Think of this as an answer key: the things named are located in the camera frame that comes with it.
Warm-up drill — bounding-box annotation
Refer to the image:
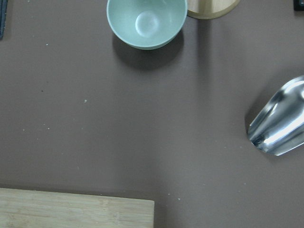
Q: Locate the grey folded cloth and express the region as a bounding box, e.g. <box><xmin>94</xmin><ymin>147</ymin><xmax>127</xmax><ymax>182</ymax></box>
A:
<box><xmin>0</xmin><ymin>0</ymin><xmax>8</xmax><ymax>40</ymax></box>

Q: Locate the wooden glass stand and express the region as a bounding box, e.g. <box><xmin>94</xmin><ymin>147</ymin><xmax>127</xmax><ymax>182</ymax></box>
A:
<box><xmin>187</xmin><ymin>0</ymin><xmax>240</xmax><ymax>19</ymax></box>

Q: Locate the steel scoop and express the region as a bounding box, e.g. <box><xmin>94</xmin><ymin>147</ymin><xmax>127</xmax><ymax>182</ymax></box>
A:
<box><xmin>247</xmin><ymin>76</ymin><xmax>304</xmax><ymax>156</ymax></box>

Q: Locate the wooden cutting board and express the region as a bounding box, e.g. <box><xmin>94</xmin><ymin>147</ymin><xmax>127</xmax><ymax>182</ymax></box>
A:
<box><xmin>0</xmin><ymin>188</ymin><xmax>154</xmax><ymax>228</ymax></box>

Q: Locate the mint green bowl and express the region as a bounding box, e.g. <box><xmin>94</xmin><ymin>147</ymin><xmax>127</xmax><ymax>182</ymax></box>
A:
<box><xmin>106</xmin><ymin>0</ymin><xmax>188</xmax><ymax>50</ymax></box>

